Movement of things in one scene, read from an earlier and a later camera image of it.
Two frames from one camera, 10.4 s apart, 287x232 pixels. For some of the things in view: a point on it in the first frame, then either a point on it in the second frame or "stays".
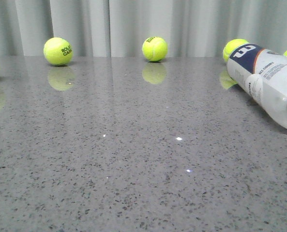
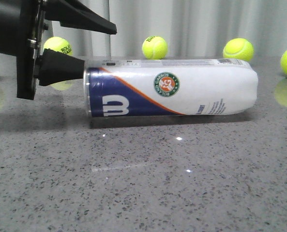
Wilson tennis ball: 231,45 stays
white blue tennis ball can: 269,79 -> 171,87
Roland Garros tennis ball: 58,51 stays
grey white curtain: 120,27 stays
